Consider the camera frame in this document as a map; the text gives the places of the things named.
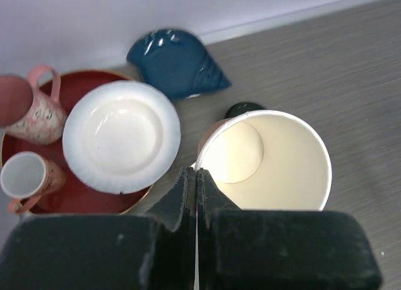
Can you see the tall pink floral mug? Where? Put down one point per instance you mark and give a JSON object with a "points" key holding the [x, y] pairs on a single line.
{"points": [[28, 113]]}

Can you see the white paper plate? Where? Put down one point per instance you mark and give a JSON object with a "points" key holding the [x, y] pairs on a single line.
{"points": [[121, 137]]}

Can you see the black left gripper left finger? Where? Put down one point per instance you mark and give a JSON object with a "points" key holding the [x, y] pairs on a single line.
{"points": [[155, 250]]}

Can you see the red round tray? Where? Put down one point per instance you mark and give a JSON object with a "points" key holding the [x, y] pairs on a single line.
{"points": [[75, 197]]}

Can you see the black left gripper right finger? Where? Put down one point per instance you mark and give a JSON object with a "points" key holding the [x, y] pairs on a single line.
{"points": [[258, 249]]}

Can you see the brown paper cup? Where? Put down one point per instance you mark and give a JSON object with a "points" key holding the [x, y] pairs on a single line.
{"points": [[276, 162]]}

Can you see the stacked brown paper cups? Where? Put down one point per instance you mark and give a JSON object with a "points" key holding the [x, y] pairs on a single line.
{"points": [[213, 148]]}

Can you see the small pink floral mug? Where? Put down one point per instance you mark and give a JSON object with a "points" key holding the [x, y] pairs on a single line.
{"points": [[26, 177]]}

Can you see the stack of black lids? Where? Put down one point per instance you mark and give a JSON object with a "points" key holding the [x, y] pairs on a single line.
{"points": [[242, 107]]}

